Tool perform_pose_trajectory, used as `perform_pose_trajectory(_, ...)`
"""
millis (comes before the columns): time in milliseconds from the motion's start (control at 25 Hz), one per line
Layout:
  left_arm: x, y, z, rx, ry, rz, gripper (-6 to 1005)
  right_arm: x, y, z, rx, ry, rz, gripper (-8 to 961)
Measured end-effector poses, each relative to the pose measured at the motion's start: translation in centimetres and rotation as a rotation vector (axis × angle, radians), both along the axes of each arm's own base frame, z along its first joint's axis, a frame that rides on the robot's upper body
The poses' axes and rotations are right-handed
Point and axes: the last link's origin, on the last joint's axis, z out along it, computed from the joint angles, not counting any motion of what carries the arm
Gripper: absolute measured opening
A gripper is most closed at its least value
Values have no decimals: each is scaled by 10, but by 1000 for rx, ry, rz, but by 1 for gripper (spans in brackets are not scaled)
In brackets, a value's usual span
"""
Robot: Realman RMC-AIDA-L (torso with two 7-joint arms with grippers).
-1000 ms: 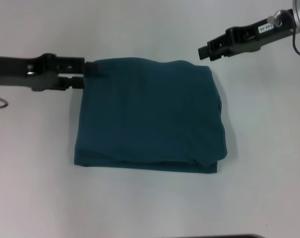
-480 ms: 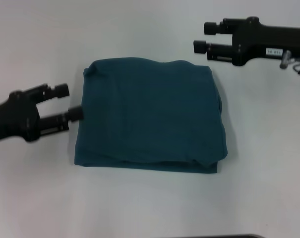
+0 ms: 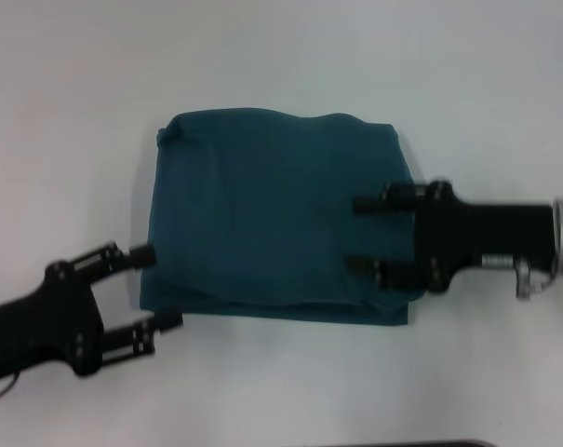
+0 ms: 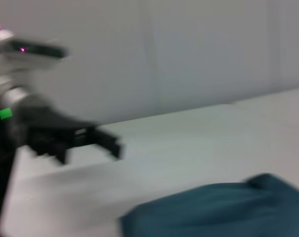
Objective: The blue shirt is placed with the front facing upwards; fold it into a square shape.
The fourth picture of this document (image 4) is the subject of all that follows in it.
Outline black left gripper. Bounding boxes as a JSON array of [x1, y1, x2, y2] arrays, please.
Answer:
[[0, 98, 125, 165]]

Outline silver vented wrist camera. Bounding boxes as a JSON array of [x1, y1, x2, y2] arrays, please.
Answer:
[[0, 29, 70, 74]]

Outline teal blue printed t-shirt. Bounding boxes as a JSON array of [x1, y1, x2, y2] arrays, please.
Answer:
[[118, 172, 299, 237]]

